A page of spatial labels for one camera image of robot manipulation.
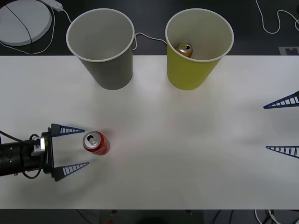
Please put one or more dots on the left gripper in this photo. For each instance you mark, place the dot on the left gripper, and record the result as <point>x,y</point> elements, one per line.
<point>49,151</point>

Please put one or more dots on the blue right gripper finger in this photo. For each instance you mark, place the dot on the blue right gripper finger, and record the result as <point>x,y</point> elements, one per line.
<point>292,150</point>
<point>293,100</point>

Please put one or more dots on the red drink can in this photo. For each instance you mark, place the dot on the red drink can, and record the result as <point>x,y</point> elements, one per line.
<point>99,144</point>

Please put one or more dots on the grey floor marker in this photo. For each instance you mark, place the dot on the grey floor marker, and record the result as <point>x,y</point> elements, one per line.
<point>289,51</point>

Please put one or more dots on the grey waste bin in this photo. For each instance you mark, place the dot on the grey waste bin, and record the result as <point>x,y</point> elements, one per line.
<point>112,72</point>

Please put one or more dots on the yellow-green waste bin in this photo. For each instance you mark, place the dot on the yellow-green waste bin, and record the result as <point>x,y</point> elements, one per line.
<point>187,74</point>

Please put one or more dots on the gold drink can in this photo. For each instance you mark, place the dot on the gold drink can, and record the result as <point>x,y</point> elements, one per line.
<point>185,49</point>

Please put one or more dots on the white round disc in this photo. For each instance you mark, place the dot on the white round disc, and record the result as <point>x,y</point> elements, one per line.
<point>14,25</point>

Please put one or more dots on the white power strip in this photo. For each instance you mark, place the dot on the white power strip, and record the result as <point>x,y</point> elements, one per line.
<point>54,4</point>

